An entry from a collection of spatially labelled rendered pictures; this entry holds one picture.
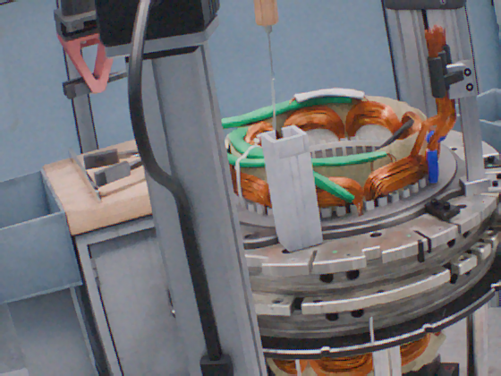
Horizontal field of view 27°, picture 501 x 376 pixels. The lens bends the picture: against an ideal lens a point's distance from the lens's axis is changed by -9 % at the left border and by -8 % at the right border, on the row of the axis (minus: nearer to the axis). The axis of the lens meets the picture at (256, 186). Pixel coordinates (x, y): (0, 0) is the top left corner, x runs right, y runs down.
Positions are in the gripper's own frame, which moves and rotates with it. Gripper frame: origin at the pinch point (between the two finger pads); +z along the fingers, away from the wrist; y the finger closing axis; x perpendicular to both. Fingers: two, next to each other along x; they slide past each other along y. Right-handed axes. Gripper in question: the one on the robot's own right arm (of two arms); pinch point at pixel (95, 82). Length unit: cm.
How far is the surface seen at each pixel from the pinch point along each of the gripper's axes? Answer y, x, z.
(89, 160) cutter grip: 6.0, -3.0, 6.8
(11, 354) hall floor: -171, -16, 120
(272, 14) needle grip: 41.6, 7.3, -13.0
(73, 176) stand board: 2.5, -4.7, 9.3
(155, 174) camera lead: 82, -12, -18
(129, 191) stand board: 12.1, -0.3, 9.0
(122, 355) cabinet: 13.3, -5.3, 27.0
